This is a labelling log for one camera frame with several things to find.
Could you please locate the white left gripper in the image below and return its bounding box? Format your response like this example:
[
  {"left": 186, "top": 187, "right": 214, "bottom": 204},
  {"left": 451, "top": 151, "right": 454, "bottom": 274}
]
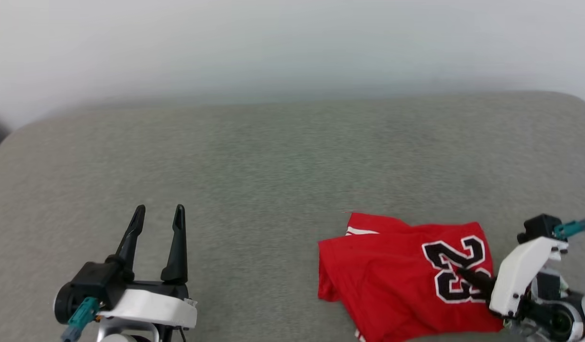
[{"left": 96, "top": 204, "right": 198, "bottom": 331}]

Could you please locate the right camera cable teal plug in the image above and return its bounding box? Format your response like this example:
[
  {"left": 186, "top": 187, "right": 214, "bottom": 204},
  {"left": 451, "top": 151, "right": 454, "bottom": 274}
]
[{"left": 553, "top": 218, "right": 585, "bottom": 241}]

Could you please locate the red basketball jersey number 23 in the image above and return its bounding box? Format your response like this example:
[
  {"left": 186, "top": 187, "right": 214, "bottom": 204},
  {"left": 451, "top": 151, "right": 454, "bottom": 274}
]
[{"left": 317, "top": 212, "right": 505, "bottom": 342}]

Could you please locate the grey fabric sofa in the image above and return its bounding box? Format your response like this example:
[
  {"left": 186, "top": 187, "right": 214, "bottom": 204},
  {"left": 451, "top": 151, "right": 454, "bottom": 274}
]
[{"left": 0, "top": 90, "right": 585, "bottom": 342}]

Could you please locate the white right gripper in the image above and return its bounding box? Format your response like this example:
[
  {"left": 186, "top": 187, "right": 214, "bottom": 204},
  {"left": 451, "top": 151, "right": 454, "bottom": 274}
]
[{"left": 456, "top": 236, "right": 569, "bottom": 318}]

